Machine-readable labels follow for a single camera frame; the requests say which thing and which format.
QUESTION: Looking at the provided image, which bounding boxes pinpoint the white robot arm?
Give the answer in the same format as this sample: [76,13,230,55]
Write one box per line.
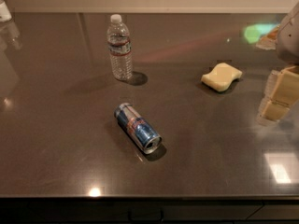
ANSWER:
[256,2,299,126]

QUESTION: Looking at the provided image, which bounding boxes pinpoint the blue silver redbull can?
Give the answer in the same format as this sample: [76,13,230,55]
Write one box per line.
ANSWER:
[114,103,162,155]

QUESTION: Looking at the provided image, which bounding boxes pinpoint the yellow sponge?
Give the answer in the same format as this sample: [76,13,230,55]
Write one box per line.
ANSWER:
[201,63,243,92]

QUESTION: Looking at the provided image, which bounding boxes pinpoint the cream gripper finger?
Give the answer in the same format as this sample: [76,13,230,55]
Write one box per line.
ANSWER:
[258,65,299,123]

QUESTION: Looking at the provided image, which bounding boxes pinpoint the white object at table corner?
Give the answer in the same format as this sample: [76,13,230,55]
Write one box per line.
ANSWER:
[0,0,12,22]

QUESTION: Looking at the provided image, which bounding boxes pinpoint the clear plastic water bottle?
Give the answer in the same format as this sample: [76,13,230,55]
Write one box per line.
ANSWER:
[107,14,133,81]

